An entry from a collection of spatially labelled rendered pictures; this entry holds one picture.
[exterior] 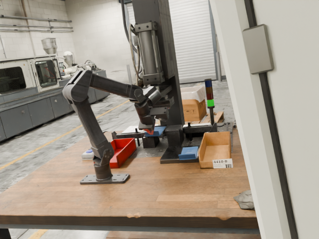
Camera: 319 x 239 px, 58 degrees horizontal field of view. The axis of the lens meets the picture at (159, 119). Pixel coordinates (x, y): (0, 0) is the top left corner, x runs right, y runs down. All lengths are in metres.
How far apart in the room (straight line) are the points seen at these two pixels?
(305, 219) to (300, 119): 0.09
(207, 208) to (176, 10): 10.14
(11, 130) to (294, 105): 6.66
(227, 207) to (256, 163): 0.66
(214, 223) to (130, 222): 0.26
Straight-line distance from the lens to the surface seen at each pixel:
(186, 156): 1.21
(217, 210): 0.90
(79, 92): 1.08
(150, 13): 1.49
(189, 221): 0.90
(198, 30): 10.64
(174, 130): 1.43
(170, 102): 1.40
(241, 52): 0.25
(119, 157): 1.31
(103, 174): 1.18
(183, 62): 10.78
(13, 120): 6.86
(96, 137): 1.14
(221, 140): 1.38
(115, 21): 11.69
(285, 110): 0.25
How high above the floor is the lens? 1.38
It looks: 14 degrees down
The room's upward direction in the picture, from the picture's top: 9 degrees counter-clockwise
